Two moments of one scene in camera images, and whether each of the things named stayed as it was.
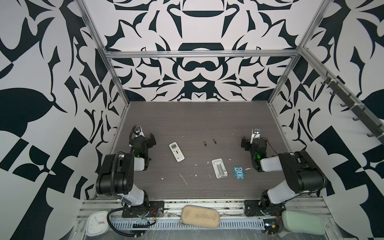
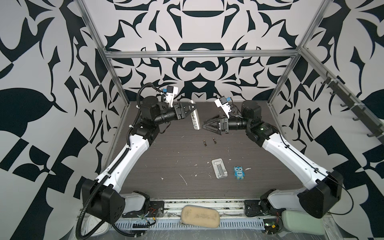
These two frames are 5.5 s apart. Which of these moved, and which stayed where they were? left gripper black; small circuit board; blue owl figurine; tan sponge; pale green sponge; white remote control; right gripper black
Moved: left gripper black; white remote control; right gripper black
Stayed: pale green sponge; blue owl figurine; tan sponge; small circuit board
